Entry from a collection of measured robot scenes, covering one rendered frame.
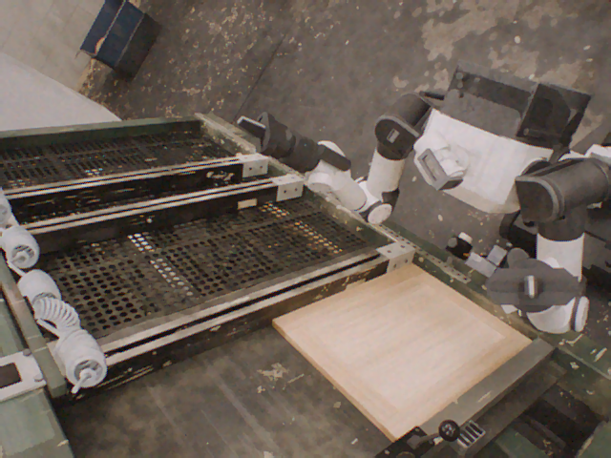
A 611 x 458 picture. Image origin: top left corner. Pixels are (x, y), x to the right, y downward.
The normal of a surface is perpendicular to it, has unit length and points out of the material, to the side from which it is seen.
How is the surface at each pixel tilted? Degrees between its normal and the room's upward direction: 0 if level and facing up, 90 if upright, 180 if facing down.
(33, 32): 90
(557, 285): 16
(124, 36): 90
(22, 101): 90
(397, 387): 57
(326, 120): 0
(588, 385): 33
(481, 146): 23
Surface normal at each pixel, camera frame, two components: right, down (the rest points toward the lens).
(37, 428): 0.15, -0.87
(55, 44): 0.65, 0.44
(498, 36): -0.56, -0.29
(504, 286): -0.41, -0.09
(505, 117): -0.73, 0.06
